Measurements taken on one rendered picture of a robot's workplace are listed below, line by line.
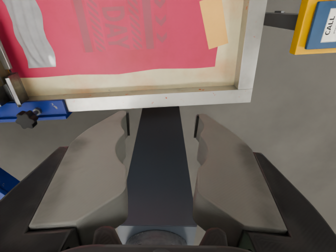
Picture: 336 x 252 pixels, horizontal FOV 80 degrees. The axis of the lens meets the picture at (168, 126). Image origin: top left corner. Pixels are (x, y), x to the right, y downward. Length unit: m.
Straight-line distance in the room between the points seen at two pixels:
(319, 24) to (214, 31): 0.24
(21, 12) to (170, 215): 0.57
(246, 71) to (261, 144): 1.52
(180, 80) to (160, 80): 0.05
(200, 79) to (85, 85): 0.31
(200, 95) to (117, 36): 0.25
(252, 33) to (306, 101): 1.49
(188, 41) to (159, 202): 0.40
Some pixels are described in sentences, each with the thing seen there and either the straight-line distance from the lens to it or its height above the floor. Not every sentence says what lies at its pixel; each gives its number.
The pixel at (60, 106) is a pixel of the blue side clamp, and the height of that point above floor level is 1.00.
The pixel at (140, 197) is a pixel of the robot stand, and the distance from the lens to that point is 0.55.
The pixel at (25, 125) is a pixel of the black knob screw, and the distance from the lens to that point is 0.58.
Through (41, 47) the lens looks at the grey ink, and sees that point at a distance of 0.60.
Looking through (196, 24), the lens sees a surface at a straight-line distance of 0.53.
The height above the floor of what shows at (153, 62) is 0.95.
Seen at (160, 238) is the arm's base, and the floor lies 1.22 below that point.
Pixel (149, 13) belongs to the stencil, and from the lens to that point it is 0.52.
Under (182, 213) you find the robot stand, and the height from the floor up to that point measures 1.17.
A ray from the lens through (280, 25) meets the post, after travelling 0.80.
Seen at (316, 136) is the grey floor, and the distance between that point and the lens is 2.22.
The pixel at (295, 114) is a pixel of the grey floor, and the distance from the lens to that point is 1.98.
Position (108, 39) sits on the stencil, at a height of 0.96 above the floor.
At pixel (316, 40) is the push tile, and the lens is 0.62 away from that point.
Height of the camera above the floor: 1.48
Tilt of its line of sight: 60 degrees down
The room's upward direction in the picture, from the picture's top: 178 degrees clockwise
